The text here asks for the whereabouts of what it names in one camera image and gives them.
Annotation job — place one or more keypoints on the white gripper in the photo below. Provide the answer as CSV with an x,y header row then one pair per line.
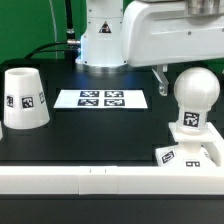
x,y
156,33

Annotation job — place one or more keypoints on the white lamp bulb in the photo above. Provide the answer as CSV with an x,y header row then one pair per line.
x,y
196,90

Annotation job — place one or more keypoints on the white lamp base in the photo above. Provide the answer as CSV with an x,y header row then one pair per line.
x,y
200,150

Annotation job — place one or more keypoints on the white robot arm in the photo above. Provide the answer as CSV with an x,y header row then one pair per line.
x,y
101,42

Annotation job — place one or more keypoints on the white lamp shade cone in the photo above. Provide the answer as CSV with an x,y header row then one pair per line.
x,y
24,99

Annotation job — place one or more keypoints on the white marker sheet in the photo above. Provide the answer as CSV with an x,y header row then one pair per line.
x,y
100,99

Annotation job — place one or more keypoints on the white front fence bar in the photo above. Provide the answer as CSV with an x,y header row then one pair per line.
x,y
92,180

